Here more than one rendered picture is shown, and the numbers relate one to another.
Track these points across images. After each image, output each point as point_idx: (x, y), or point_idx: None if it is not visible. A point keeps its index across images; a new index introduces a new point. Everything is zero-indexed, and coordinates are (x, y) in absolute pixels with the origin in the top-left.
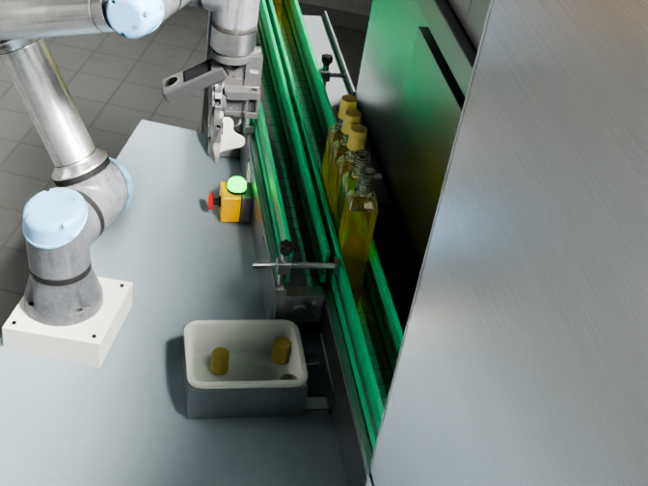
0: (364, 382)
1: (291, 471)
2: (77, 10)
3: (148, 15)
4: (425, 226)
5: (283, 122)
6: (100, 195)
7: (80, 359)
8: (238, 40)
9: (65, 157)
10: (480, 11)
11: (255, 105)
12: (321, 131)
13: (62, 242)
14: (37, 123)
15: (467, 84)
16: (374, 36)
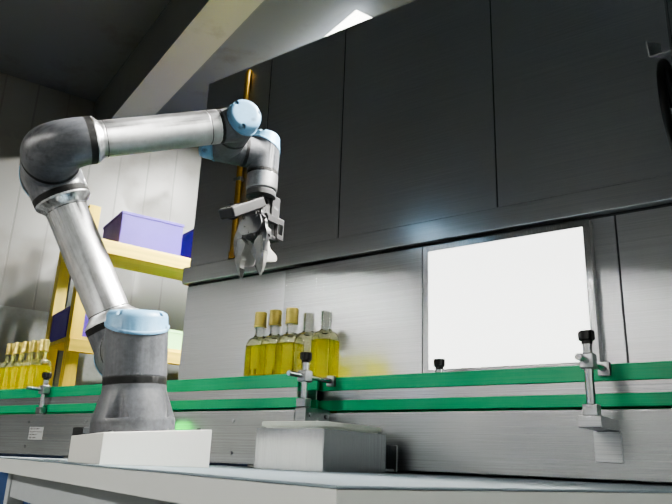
0: (436, 390)
1: (431, 475)
2: (199, 116)
3: (260, 114)
4: (365, 354)
5: None
6: None
7: (189, 458)
8: (275, 176)
9: (114, 298)
10: (353, 215)
11: (278, 232)
12: None
13: (162, 329)
14: (88, 268)
15: (370, 242)
16: (196, 351)
